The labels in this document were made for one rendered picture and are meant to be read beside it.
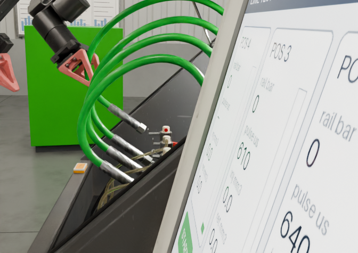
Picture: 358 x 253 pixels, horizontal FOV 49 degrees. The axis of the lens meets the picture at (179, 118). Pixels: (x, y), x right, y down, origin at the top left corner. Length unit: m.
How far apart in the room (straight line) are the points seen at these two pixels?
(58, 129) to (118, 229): 3.73
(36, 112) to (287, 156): 4.13
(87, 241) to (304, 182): 0.49
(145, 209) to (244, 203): 0.37
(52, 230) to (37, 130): 3.47
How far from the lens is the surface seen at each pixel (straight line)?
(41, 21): 0.93
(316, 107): 0.17
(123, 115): 0.89
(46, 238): 0.86
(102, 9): 7.32
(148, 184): 0.57
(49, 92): 4.22
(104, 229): 0.60
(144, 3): 0.87
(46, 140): 4.34
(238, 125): 0.27
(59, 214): 0.95
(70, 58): 0.86
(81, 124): 0.66
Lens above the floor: 1.37
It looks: 14 degrees down
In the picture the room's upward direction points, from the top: 2 degrees clockwise
